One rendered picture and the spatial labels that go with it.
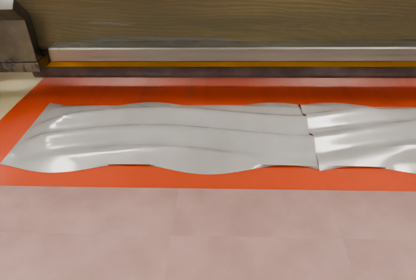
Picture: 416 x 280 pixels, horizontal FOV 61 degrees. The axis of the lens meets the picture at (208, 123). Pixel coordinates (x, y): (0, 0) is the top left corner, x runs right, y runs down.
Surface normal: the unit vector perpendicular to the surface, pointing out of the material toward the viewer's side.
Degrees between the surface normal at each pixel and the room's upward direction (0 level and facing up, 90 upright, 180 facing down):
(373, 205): 0
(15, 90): 0
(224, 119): 34
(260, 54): 90
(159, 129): 22
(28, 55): 90
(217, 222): 0
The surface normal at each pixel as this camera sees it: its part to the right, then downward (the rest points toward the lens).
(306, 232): -0.02, -0.83
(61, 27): -0.05, 0.55
